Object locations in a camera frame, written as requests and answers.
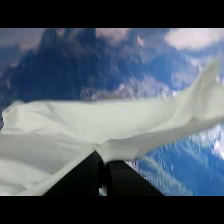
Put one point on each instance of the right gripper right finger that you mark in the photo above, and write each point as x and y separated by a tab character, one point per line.
126	181

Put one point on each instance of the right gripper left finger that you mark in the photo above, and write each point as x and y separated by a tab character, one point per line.
83	180

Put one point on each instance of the white garment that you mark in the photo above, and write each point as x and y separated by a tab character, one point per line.
66	133

